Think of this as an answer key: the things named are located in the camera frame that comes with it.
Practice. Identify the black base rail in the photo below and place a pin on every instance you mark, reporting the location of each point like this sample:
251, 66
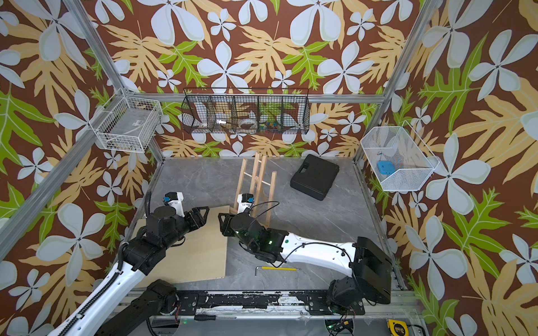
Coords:
263, 303

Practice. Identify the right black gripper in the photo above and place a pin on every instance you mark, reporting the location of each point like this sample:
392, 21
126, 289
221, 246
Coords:
227, 228

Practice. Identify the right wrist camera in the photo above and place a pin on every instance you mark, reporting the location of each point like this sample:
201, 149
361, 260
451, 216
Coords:
245, 202

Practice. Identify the yellow tape measure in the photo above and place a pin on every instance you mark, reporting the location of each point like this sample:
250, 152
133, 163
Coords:
398, 328

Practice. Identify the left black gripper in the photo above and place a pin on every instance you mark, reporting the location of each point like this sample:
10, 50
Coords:
200, 220

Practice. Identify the yellow handled hex key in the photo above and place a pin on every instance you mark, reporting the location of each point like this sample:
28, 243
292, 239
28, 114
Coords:
279, 269

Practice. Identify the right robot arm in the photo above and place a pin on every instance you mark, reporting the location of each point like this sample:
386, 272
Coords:
366, 267

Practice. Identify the wooden easel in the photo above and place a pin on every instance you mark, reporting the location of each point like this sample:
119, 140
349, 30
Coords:
261, 189

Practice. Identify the black wire basket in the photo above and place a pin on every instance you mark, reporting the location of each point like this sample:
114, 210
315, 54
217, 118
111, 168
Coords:
246, 110

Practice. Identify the white wire basket left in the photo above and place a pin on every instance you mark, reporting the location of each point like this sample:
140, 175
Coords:
127, 122

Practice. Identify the black screwdriver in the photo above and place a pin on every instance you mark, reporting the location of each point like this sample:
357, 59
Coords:
205, 317

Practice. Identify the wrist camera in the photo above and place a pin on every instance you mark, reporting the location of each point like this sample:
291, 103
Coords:
174, 200
245, 202

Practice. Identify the black plastic case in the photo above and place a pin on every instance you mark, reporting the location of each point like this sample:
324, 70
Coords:
315, 177

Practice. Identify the blue object in basket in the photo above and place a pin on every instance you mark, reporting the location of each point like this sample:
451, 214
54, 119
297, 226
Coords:
386, 168

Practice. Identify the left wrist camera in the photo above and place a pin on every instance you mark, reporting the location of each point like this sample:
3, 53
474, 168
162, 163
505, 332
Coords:
174, 200

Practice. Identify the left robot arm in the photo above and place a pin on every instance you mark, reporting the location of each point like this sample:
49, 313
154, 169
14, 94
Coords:
165, 227

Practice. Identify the plywood canvas board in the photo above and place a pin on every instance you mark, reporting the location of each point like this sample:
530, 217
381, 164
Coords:
201, 257

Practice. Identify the white mesh basket right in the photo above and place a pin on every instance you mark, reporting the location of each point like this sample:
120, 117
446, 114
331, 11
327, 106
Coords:
415, 162

